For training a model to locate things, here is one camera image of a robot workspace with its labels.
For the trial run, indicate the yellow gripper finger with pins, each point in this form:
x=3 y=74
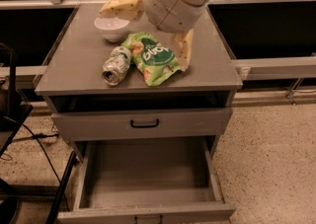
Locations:
x=183 y=44
x=130 y=10

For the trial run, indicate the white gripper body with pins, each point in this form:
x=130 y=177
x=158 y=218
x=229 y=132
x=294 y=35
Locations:
x=168 y=6

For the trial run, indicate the green 7up can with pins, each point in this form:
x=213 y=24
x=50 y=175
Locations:
x=116 y=66

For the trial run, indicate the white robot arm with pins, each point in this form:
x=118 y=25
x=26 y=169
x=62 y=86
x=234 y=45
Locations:
x=177 y=17

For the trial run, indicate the closed top drawer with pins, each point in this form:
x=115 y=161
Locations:
x=85 y=126

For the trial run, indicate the grey drawer cabinet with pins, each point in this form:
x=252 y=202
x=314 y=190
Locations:
x=72 y=81

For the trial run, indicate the open middle drawer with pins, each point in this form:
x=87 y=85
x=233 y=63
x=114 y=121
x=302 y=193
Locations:
x=147 y=181

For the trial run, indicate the white bowl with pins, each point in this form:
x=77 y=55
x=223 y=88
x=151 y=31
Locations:
x=112 y=29

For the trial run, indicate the green chip bag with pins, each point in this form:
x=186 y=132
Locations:
x=155 y=61

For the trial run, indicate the black stand left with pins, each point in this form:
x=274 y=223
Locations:
x=13 y=118

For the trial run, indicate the black drawer handle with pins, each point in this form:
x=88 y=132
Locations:
x=139 y=124

